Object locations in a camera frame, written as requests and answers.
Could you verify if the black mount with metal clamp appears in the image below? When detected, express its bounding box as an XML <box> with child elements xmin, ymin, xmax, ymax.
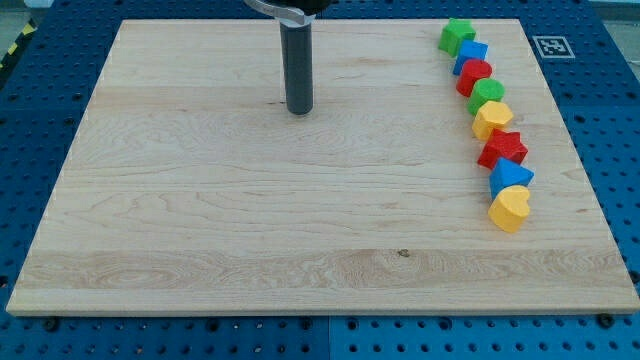
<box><xmin>244</xmin><ymin>0</ymin><xmax>331</xmax><ymax>26</ymax></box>

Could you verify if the red cylinder block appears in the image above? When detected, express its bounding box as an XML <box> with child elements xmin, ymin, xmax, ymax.
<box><xmin>456</xmin><ymin>59</ymin><xmax>493</xmax><ymax>97</ymax></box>

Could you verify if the green star block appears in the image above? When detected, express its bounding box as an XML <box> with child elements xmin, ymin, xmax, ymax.
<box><xmin>438</xmin><ymin>18</ymin><xmax>476</xmax><ymax>57</ymax></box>

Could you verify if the red star block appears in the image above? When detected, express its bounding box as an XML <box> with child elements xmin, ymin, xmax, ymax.
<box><xmin>477</xmin><ymin>129</ymin><xmax>528</xmax><ymax>170</ymax></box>

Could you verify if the yellow black hazard tape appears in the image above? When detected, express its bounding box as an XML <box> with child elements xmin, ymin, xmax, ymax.
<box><xmin>1</xmin><ymin>18</ymin><xmax>38</xmax><ymax>71</ymax></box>

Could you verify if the yellow heart block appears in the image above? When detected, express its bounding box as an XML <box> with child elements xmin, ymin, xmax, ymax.
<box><xmin>488</xmin><ymin>185</ymin><xmax>530</xmax><ymax>233</ymax></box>

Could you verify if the blue triangle block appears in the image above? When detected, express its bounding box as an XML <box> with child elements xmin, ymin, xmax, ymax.
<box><xmin>489</xmin><ymin>157</ymin><xmax>534</xmax><ymax>199</ymax></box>

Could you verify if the yellow pentagon block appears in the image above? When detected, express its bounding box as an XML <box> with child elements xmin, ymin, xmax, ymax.
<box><xmin>472</xmin><ymin>101</ymin><xmax>514</xmax><ymax>141</ymax></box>

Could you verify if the white fiducial marker tag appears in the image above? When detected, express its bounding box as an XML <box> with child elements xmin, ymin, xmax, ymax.
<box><xmin>532</xmin><ymin>35</ymin><xmax>575</xmax><ymax>59</ymax></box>

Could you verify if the blue cube block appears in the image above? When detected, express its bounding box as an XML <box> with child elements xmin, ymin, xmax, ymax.
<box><xmin>452</xmin><ymin>40</ymin><xmax>489</xmax><ymax>75</ymax></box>

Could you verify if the green cylinder block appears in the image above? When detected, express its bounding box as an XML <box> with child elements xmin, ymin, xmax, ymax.
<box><xmin>467</xmin><ymin>78</ymin><xmax>505</xmax><ymax>115</ymax></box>

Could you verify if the light wooden board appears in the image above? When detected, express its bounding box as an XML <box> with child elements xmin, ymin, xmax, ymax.
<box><xmin>7</xmin><ymin>19</ymin><xmax>639</xmax><ymax>317</ymax></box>

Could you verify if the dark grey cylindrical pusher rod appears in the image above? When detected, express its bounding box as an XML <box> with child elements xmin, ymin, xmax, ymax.
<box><xmin>280</xmin><ymin>22</ymin><xmax>314</xmax><ymax>115</ymax></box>

